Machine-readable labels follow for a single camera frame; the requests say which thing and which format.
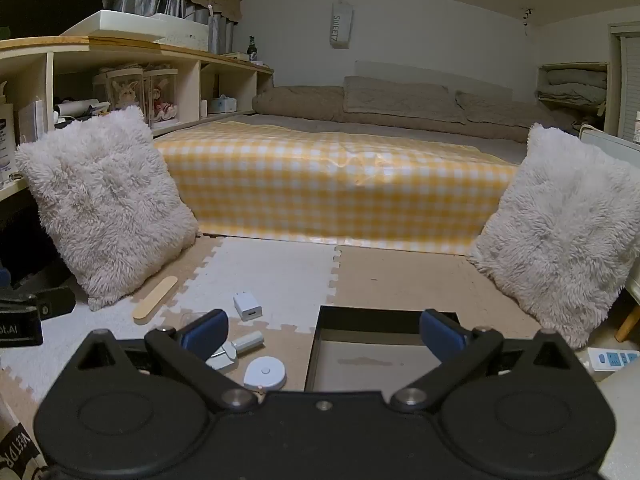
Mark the white paper roll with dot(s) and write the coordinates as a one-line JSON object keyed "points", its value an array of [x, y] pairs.
{"points": [[75, 108]]}

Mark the rolled beige duvet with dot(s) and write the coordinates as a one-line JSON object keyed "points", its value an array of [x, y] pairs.
{"points": [[300, 102]]}

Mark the green glass bottle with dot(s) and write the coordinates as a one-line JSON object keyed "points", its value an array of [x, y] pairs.
{"points": [[252, 50]]}

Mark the white tissue box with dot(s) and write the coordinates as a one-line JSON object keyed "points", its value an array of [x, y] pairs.
{"points": [[222, 105]]}

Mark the beige bed pillow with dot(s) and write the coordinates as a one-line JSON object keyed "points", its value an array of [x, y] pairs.
{"points": [[400, 97], [500, 110]]}

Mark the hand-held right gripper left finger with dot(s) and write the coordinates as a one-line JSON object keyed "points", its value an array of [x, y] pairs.
{"points": [[205, 334]]}

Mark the small hanging ornament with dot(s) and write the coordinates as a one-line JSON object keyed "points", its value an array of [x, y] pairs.
{"points": [[527, 15]]}

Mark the white hanging wall sign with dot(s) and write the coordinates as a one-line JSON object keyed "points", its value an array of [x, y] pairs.
{"points": [[341, 25]]}

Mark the white round tape measure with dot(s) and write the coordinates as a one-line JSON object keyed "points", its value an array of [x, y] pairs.
{"points": [[265, 372]]}

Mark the white wall shelf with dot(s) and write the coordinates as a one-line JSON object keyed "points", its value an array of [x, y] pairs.
{"points": [[572, 66]]}

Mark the wooden stick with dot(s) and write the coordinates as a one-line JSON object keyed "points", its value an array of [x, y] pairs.
{"points": [[155, 297]]}

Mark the window blind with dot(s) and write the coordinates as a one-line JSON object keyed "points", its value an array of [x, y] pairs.
{"points": [[627, 85]]}

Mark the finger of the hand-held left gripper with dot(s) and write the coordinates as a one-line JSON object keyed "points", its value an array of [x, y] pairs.
{"points": [[55, 302]]}

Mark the red doll display case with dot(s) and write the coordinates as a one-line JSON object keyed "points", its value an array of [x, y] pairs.
{"points": [[161, 95]]}

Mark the small white cylinder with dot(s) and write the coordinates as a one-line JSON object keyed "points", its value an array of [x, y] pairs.
{"points": [[248, 341]]}

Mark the grey bed sheet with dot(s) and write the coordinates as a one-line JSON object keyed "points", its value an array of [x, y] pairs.
{"points": [[400, 132]]}

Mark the wooden shelf unit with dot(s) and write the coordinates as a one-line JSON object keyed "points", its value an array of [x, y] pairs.
{"points": [[187, 90]]}

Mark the wooden furniture leg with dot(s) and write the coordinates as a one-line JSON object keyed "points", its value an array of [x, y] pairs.
{"points": [[629, 324]]}

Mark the white charger adapter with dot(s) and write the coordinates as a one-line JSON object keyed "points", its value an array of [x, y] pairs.
{"points": [[246, 306]]}

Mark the white storage box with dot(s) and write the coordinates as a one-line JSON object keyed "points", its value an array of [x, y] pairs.
{"points": [[135, 25]]}

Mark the white printed cloth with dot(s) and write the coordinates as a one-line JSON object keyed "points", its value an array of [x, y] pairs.
{"points": [[17, 445]]}

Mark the yellow checked bed cover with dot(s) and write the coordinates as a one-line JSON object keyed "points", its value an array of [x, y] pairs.
{"points": [[325, 195]]}

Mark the folded beige blankets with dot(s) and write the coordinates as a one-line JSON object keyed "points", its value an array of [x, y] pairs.
{"points": [[570, 85]]}

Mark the rabbit doll display case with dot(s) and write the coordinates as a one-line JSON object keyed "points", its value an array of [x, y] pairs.
{"points": [[125, 92]]}

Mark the beige white foam puzzle mat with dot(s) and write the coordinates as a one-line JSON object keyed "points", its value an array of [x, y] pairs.
{"points": [[400, 280]]}

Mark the black tray box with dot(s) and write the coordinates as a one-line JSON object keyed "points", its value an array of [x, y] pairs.
{"points": [[365, 360]]}

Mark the fluffy white pillow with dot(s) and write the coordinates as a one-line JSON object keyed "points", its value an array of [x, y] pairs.
{"points": [[105, 200], [555, 230]]}

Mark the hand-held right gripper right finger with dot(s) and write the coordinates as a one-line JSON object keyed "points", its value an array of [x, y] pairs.
{"points": [[442, 335]]}

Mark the white blue power strip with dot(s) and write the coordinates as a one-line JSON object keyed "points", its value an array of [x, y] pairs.
{"points": [[612, 359]]}

